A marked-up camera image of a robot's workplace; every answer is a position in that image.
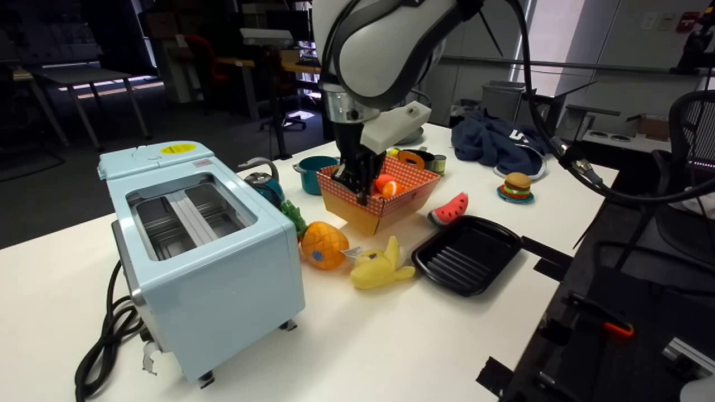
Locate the grey folding table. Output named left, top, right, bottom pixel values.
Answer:
left=8, top=62, right=155, bottom=153

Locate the black grill tray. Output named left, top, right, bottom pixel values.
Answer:
left=408, top=215, right=524, bottom=299

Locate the small green cup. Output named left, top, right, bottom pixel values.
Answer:
left=426, top=153, right=450, bottom=180

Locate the dark blue cloth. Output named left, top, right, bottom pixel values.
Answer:
left=450, top=107, right=550, bottom=180

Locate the black toaster power cord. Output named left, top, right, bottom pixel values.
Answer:
left=71, top=257, right=147, bottom=402

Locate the light blue toaster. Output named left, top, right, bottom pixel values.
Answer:
left=95, top=138, right=308, bottom=392

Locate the teal toy kettle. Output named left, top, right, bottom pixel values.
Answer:
left=240, top=157, right=288, bottom=211

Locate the toy burger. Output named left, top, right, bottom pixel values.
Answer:
left=496, top=171, right=537, bottom=206

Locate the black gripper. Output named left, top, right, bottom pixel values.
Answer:
left=329, top=119, right=390, bottom=209

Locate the orange checkered cardboard box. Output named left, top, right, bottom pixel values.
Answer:
left=314, top=155, right=444, bottom=240

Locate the black clamp with orange handle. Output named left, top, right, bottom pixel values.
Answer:
left=561, top=288, right=639, bottom=353

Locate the orange toy fruit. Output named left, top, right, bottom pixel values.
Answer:
left=370, top=173, right=403, bottom=201

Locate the yellow toy banana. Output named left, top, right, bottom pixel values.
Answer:
left=349, top=234, right=417, bottom=292

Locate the orange toy pepper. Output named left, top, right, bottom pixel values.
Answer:
left=279, top=200, right=353, bottom=272

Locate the red office chair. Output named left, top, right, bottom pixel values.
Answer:
left=185, top=32, right=259, bottom=126

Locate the teal toy pot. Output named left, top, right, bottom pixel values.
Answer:
left=293, top=155, right=341, bottom=200

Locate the toy watermelon slice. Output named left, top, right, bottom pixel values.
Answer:
left=429, top=191, right=472, bottom=231

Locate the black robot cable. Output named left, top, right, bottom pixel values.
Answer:
left=476, top=0, right=715, bottom=211

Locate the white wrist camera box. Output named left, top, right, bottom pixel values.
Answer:
left=360, top=99, right=433, bottom=153

